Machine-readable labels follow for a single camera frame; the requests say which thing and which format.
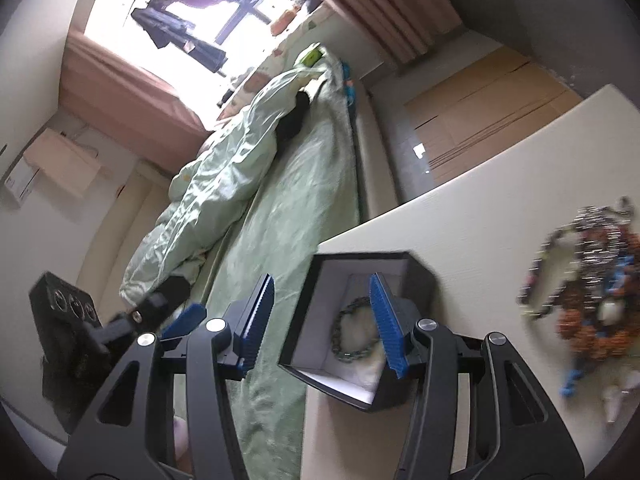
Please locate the person's left hand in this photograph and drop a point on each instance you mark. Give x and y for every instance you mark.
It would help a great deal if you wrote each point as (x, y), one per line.
(181, 444)

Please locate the pink curtain left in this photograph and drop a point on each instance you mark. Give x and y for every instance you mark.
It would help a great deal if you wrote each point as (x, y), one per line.
(128, 104)

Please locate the flattened cardboard on floor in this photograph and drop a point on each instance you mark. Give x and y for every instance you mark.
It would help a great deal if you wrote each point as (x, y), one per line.
(484, 109)

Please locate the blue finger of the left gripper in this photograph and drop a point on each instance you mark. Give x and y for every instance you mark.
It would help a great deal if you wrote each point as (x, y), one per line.
(189, 319)

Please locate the black jewelry box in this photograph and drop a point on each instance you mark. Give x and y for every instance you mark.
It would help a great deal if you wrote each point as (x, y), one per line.
(332, 342)

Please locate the black item under duvet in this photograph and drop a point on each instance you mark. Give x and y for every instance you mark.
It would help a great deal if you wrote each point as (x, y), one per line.
(290, 124)

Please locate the green toy on bed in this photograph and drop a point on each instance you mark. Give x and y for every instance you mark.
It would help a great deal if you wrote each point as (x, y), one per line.
(312, 57)

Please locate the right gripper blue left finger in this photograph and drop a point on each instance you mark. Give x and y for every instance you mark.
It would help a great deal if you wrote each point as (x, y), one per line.
(247, 320)

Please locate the floral window seat cushion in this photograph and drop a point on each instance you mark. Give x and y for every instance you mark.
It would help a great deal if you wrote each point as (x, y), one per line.
(279, 58)

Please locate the beige hanging wall cloth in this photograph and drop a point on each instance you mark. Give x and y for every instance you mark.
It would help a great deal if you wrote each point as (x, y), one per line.
(63, 161)

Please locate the light green crumpled duvet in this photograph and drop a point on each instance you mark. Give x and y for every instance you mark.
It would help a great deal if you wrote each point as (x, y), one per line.
(210, 193)

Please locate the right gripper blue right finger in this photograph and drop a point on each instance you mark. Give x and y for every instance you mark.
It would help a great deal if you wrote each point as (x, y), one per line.
(395, 318)

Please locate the green bed mattress sheet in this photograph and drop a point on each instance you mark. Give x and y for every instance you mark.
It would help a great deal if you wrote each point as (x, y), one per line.
(309, 194)

